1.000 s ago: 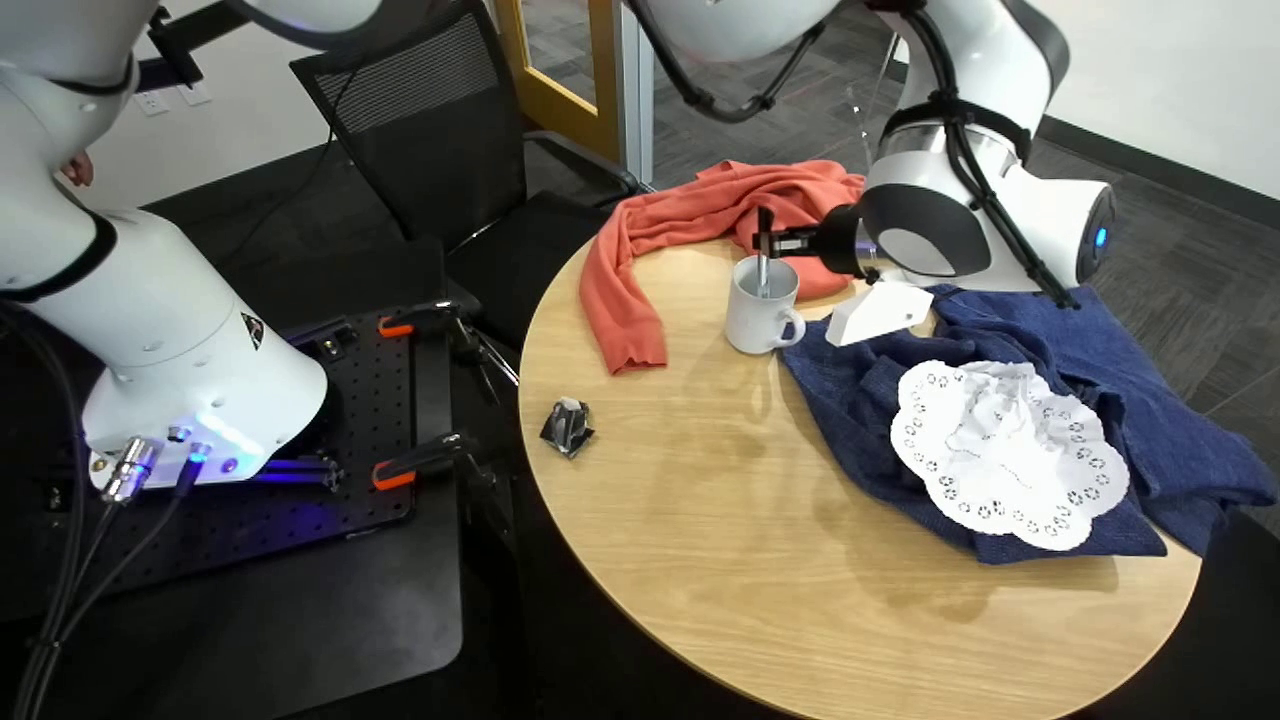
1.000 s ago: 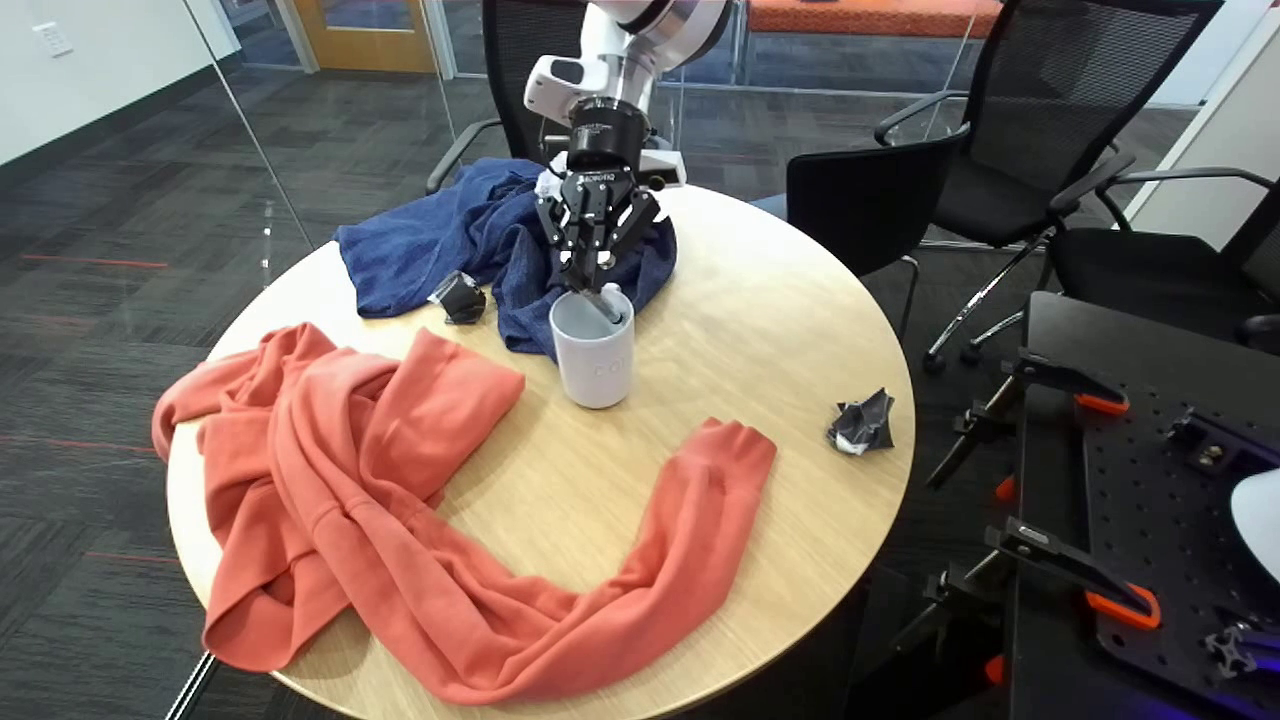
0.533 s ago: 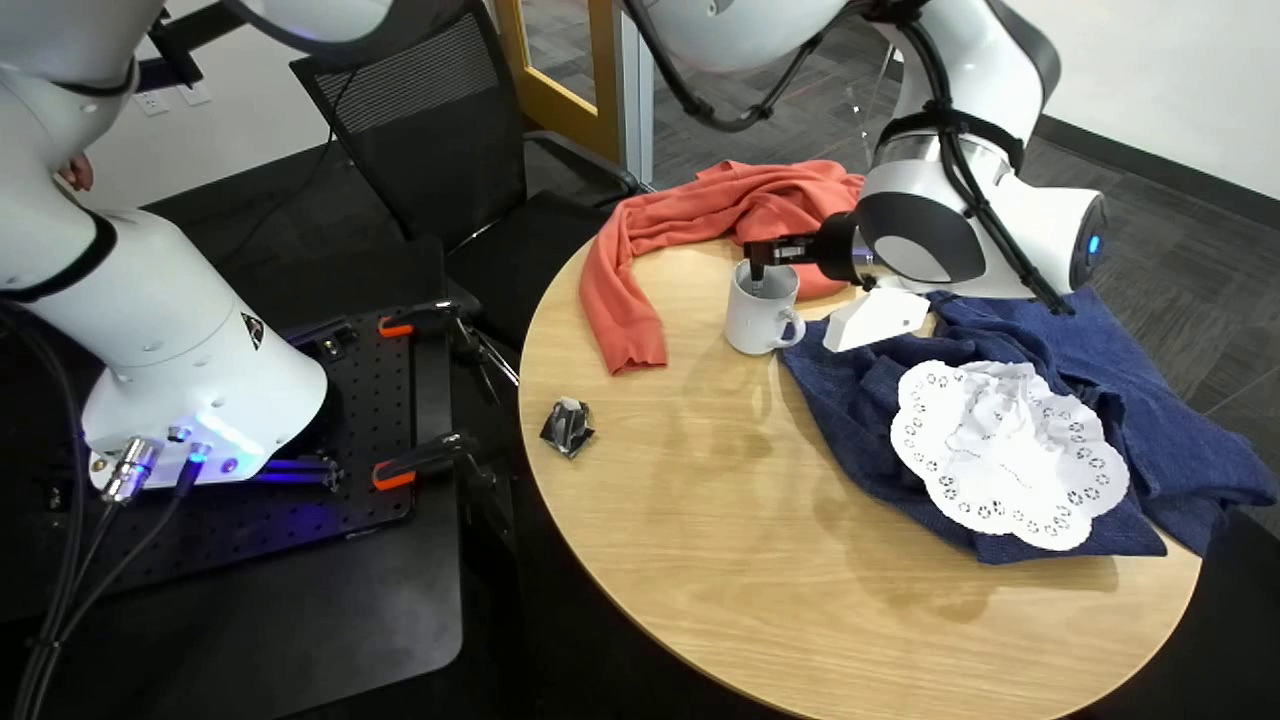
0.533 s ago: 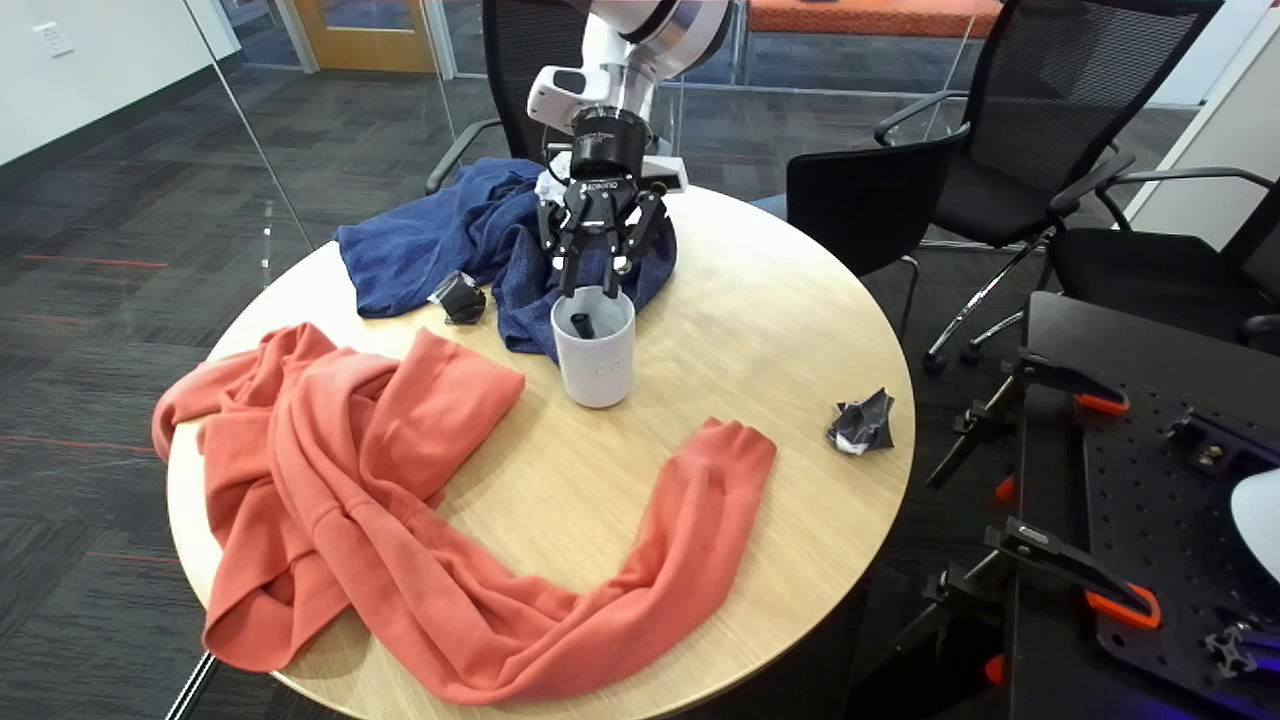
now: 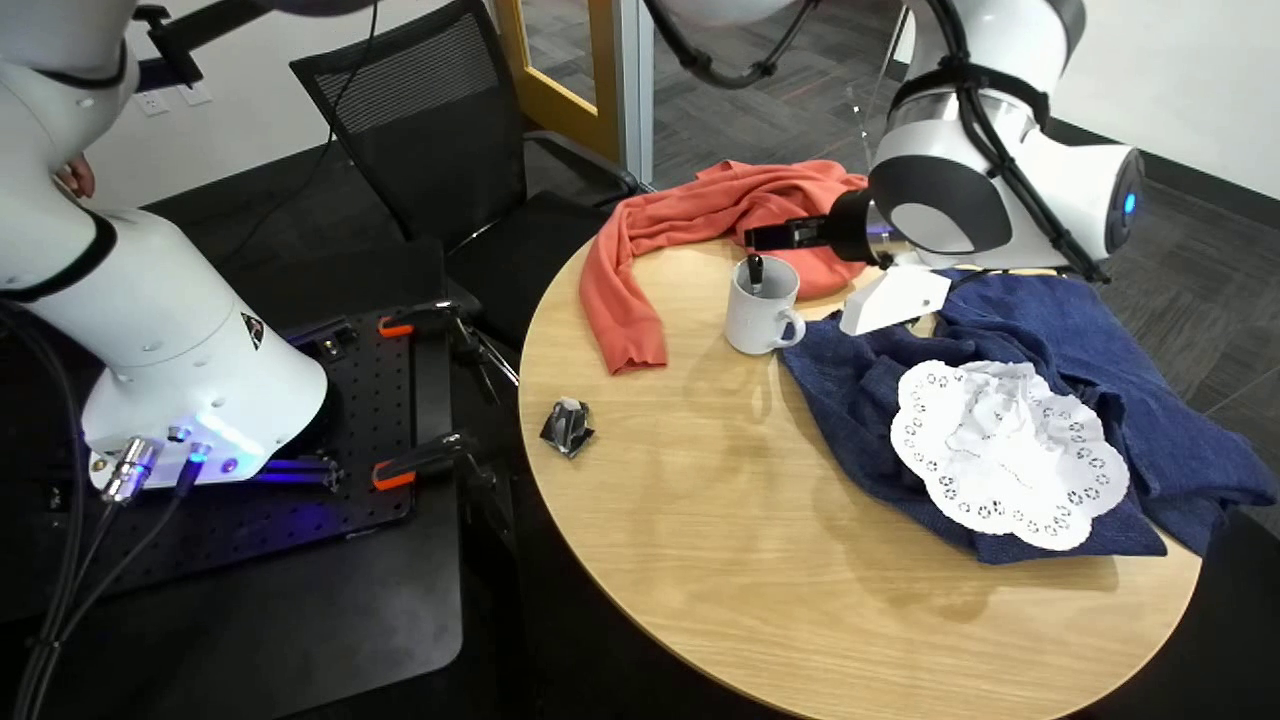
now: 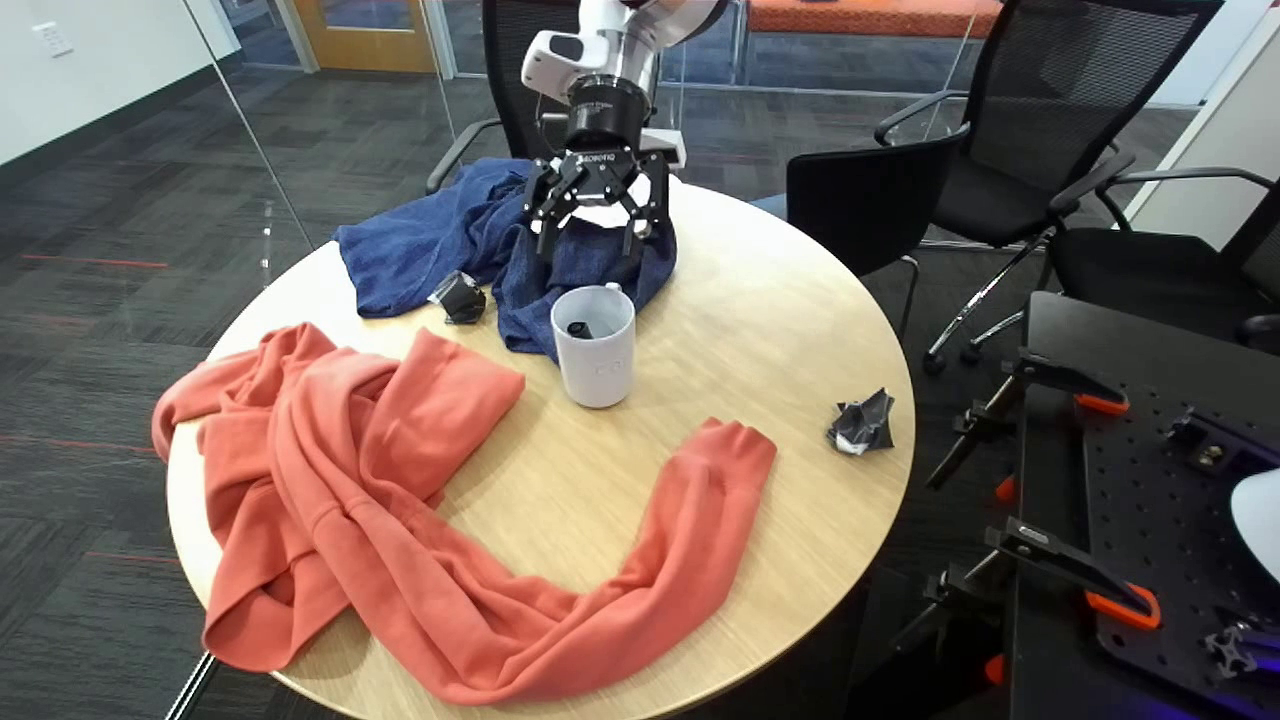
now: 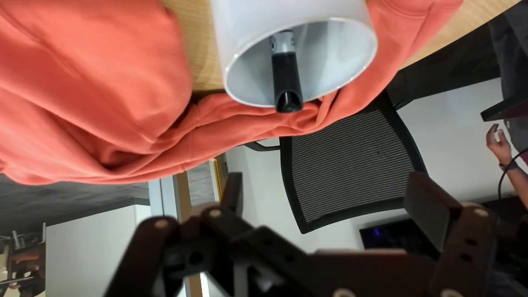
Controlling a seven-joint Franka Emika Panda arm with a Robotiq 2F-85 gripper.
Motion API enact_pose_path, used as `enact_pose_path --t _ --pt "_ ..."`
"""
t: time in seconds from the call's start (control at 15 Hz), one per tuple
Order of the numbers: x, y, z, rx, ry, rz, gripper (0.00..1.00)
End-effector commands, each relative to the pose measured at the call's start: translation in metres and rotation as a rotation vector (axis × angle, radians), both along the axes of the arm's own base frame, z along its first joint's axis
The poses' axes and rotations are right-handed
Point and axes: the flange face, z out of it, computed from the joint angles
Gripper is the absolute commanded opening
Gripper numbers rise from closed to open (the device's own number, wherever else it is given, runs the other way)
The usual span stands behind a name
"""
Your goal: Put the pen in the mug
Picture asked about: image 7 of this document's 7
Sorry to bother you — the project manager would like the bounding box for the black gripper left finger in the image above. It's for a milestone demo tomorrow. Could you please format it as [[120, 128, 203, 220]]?
[[104, 172, 343, 297]]

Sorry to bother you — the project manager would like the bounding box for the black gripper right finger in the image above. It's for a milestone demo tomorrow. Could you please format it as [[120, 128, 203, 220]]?
[[403, 171, 528, 297]]

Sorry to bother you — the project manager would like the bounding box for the black and silver marker pen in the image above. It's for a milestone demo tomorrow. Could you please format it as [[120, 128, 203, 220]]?
[[267, 30, 305, 116]]

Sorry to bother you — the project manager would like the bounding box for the person's forearm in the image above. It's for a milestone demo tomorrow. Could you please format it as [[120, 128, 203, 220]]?
[[500, 161, 528, 213]]

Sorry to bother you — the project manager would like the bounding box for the white ceramic mug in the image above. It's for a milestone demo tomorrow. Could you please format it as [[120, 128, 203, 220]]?
[[210, 0, 381, 111]]

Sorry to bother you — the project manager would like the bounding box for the person's hand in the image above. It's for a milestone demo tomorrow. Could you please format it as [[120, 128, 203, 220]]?
[[483, 123, 515, 169]]

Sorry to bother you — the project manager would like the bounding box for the black mesh office chair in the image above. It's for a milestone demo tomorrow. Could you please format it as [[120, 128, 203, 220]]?
[[241, 90, 432, 237]]

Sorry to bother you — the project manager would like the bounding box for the orange cloth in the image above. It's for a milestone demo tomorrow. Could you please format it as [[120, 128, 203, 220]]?
[[0, 0, 467, 189]]

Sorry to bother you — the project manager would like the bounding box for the thin black cable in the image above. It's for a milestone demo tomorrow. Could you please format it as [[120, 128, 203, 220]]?
[[495, 147, 528, 202]]

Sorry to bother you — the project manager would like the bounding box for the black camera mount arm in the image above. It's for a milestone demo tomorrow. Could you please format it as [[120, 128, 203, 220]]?
[[478, 90, 528, 126]]

